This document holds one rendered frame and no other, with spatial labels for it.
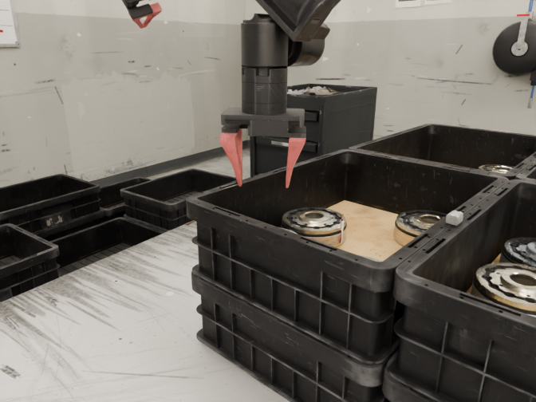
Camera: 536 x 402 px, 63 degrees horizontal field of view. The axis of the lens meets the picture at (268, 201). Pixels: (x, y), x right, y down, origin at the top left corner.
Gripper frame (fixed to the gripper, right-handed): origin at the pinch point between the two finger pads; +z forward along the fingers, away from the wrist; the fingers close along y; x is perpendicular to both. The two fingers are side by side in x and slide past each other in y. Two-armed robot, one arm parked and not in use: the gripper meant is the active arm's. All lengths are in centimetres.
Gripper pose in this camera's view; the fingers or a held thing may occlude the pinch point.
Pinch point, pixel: (263, 179)
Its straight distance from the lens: 58.5
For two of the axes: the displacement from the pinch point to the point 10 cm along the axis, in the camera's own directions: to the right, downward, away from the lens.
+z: -0.1, 9.4, 3.4
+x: -0.8, 3.4, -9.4
